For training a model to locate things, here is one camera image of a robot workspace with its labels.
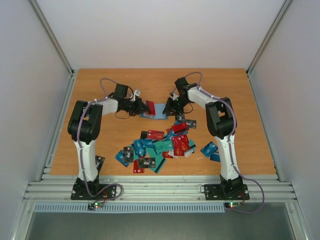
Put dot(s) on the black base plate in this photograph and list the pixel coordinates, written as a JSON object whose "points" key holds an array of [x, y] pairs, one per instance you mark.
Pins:
{"points": [[99, 192], [215, 192]]}

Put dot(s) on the red gold VIP card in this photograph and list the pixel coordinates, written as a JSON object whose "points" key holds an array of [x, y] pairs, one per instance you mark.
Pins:
{"points": [[180, 145]]}

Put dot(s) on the red card with magnetic stripe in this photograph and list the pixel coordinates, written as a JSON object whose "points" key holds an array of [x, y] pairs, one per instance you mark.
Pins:
{"points": [[180, 128]]}

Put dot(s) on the blue card far right lower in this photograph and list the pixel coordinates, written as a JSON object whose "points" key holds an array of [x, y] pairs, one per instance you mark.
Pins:
{"points": [[215, 157]]}

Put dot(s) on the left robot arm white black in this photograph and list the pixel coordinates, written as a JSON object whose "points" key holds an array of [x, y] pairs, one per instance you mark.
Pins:
{"points": [[84, 128]]}

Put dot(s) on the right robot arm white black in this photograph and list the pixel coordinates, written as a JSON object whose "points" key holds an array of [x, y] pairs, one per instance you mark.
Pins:
{"points": [[221, 124]]}

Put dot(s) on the left small circuit board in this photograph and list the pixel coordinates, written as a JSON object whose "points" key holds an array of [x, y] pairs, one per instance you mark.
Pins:
{"points": [[95, 206]]}

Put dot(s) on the small circuit board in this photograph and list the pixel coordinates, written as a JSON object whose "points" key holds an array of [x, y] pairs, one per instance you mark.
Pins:
{"points": [[232, 205], [95, 206]]}

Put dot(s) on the teal leather card holder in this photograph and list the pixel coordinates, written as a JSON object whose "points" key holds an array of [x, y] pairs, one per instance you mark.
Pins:
{"points": [[159, 108]]}

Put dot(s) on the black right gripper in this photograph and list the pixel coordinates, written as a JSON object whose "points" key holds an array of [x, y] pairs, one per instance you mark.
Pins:
{"points": [[172, 107]]}

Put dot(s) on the black card near right arm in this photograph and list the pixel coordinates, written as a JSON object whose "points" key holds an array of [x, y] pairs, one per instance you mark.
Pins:
{"points": [[192, 124]]}

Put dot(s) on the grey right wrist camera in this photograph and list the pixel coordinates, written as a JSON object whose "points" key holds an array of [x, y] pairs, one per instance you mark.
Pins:
{"points": [[174, 96]]}

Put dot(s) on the lone black VIP card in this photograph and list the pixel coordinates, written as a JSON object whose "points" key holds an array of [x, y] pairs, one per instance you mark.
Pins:
{"points": [[99, 161]]}

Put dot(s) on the aluminium frame rail front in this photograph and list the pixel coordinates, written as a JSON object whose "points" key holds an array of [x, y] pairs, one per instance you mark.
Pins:
{"points": [[142, 188]]}

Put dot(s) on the right small circuit board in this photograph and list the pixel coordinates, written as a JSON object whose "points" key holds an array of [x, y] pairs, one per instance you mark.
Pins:
{"points": [[232, 205]]}

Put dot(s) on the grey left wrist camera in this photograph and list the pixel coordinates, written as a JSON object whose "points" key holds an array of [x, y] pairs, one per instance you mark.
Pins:
{"points": [[135, 95]]}

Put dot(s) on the teal card with black stripe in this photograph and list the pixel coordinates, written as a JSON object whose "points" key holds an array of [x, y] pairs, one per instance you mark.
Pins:
{"points": [[160, 165]]}

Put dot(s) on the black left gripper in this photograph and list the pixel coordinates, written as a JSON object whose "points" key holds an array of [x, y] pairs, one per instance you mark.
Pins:
{"points": [[139, 110]]}

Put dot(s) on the black card on red card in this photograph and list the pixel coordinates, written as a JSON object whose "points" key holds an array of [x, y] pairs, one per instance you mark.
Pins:
{"points": [[146, 162]]}

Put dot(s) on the blue card far right upper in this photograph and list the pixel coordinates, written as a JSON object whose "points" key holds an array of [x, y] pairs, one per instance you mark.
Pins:
{"points": [[209, 149]]}

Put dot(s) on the blue card left pile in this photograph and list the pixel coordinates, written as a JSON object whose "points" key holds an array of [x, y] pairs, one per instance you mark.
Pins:
{"points": [[139, 147]]}

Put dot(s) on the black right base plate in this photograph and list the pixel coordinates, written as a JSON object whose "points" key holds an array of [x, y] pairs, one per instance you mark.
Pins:
{"points": [[215, 192]]}

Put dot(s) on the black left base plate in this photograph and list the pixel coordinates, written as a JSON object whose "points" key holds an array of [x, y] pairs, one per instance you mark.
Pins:
{"points": [[99, 192]]}

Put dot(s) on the red VIP card in pile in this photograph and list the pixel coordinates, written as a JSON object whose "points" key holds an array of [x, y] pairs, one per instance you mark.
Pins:
{"points": [[155, 135]]}

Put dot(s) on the black card left pile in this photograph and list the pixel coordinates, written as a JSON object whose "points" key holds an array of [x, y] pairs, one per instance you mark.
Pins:
{"points": [[128, 154]]}

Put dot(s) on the grey slotted cable duct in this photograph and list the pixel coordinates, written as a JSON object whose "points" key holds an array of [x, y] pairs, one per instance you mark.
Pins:
{"points": [[130, 208]]}

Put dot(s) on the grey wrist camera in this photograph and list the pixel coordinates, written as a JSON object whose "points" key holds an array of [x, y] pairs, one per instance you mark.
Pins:
{"points": [[174, 96], [135, 95]]}

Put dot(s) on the teal VIP card centre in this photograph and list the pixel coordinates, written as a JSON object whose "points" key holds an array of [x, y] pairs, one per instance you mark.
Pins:
{"points": [[155, 148]]}

